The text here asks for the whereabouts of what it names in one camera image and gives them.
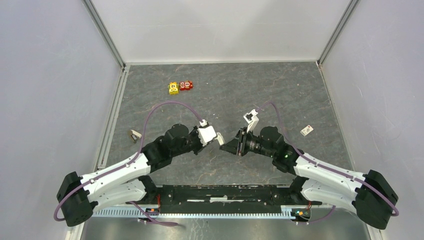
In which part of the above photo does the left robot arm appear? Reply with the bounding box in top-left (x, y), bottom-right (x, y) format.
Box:
top-left (53, 124), bottom-right (217, 227)

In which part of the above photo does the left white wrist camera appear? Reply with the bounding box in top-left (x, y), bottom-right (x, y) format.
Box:
top-left (197, 119), bottom-right (218, 147)

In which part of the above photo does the brown white stapler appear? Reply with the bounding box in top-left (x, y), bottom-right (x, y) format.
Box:
top-left (127, 129), bottom-right (143, 144)

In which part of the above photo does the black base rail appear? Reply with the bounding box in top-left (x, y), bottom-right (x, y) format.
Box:
top-left (137, 184), bottom-right (322, 215)

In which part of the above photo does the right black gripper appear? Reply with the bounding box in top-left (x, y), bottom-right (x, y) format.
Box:
top-left (220, 127), bottom-right (275, 158)

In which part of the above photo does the red toy block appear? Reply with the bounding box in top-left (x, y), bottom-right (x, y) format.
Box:
top-left (179, 80), bottom-right (193, 91)

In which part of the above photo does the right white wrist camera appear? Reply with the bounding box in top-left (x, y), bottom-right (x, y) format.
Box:
top-left (243, 109), bottom-right (259, 133)

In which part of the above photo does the yellow toy block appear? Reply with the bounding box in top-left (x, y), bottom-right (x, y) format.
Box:
top-left (168, 82), bottom-right (179, 95)

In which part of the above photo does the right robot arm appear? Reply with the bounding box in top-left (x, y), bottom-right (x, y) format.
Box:
top-left (219, 126), bottom-right (400, 230)

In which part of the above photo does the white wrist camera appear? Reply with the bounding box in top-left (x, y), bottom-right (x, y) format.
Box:
top-left (243, 109), bottom-right (259, 133)
top-left (197, 119), bottom-right (218, 147)

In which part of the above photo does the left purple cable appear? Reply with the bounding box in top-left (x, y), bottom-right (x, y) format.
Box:
top-left (53, 100), bottom-right (205, 222)

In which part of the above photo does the white staple box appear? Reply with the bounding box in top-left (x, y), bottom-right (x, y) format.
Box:
top-left (300, 125), bottom-right (314, 137)

